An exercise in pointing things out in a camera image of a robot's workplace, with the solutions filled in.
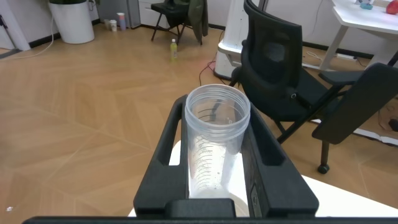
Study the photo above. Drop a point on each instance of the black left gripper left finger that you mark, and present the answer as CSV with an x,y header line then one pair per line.
x,y
155,186

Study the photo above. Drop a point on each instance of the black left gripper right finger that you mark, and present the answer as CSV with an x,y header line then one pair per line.
x,y
276,186

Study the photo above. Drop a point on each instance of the blue pigment test tube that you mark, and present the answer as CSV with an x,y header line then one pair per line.
x,y
217,124

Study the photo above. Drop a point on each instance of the black mesh office chair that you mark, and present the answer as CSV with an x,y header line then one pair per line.
x,y
270,71

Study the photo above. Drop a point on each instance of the black padded office chair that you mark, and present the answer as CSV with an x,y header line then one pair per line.
x,y
357,102

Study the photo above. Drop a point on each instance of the yellow drink bottle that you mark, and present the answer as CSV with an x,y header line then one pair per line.
x,y
173,51

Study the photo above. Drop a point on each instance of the white humanoid robot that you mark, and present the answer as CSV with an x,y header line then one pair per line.
x,y
233,31

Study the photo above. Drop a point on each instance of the small white paper cup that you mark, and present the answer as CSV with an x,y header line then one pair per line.
x,y
113,26

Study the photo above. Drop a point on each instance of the purple stacked cups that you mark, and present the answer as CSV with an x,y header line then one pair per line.
x,y
121,22

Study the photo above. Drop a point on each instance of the dark green jacket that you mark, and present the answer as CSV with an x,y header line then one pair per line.
x,y
199,18

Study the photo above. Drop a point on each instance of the tall grey cabinet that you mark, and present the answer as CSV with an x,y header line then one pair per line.
x,y
133,12

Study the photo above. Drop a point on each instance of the white drawer cabinet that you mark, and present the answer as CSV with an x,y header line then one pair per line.
x,y
146,9

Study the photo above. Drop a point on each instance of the black folding chair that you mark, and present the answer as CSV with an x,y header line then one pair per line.
x,y
169,7

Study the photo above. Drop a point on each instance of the white plant pot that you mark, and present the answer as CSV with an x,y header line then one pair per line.
x,y
73,25

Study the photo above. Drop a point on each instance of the white desk with organiser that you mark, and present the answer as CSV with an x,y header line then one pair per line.
x,y
357,18

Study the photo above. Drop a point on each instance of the red apple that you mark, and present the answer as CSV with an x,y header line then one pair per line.
x,y
393,7

